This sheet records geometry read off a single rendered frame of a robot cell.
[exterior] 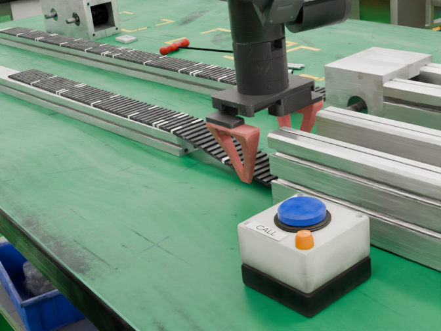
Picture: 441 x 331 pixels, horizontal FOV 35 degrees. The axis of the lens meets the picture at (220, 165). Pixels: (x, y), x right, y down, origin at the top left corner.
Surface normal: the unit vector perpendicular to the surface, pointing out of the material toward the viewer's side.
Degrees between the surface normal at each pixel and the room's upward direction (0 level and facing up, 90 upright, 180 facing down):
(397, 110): 90
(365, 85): 90
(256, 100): 1
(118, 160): 0
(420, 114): 90
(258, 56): 91
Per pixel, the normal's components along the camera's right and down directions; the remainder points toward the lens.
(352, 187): -0.75, 0.33
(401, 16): 0.59, 0.25
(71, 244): -0.11, -0.92
